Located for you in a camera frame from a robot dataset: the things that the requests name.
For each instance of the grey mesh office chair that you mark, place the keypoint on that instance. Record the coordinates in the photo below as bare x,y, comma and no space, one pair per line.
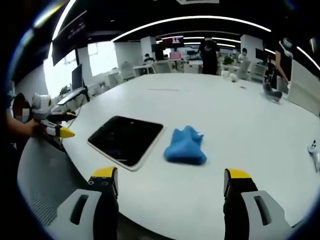
45,180

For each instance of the grey dark cloth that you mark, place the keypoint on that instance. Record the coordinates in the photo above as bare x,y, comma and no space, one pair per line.
272,93

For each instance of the green potted plant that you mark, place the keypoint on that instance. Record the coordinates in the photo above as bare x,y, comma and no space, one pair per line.
227,60

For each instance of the pink monitor screen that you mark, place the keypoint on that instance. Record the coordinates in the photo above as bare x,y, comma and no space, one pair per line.
176,55

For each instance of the blue cleaning cloth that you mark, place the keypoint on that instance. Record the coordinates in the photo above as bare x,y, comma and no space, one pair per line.
185,150

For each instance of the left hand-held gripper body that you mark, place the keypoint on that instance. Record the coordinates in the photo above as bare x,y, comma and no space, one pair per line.
41,107

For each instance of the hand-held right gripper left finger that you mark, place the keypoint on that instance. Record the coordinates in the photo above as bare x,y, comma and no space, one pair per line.
100,200

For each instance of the small white round object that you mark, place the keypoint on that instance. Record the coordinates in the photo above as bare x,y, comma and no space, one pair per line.
234,77

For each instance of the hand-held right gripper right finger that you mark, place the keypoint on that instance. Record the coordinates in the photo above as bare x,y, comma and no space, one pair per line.
242,200

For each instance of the black computer monitor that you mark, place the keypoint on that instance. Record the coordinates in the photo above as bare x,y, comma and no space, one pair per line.
77,76

